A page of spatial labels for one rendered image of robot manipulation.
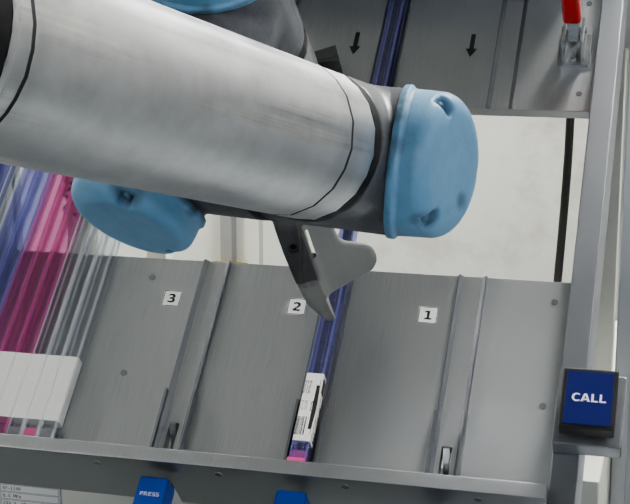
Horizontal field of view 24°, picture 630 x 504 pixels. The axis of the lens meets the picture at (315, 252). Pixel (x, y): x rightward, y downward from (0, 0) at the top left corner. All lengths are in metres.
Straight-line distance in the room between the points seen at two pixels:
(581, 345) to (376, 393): 0.16
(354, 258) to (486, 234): 3.74
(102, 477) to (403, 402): 0.25
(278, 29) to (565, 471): 0.42
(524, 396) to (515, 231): 3.62
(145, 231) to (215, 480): 0.39
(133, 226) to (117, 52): 0.28
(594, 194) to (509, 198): 3.51
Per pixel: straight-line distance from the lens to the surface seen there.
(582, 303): 1.17
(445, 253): 4.80
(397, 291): 1.20
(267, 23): 0.84
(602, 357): 1.73
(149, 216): 0.77
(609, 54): 1.33
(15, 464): 1.21
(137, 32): 0.54
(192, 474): 1.14
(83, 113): 0.52
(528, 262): 4.76
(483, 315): 1.18
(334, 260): 1.03
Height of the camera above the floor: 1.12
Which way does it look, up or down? 12 degrees down
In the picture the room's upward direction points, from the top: straight up
